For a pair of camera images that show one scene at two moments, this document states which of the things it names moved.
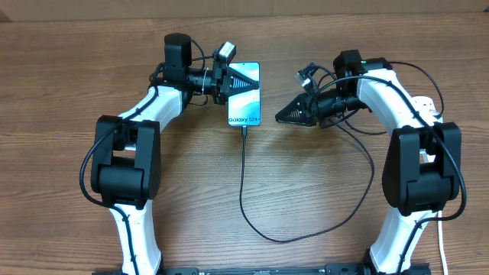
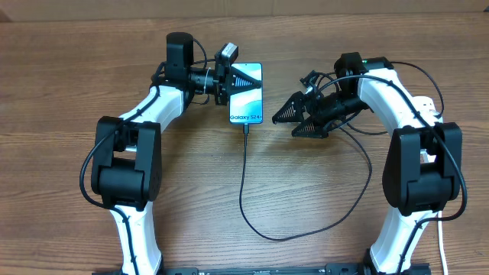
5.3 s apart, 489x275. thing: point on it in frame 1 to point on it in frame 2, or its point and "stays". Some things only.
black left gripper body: x=218 y=71 stays
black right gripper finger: x=297 y=111 to x=310 y=130
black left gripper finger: x=238 y=83 stays
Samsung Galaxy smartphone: x=245 y=110 stays
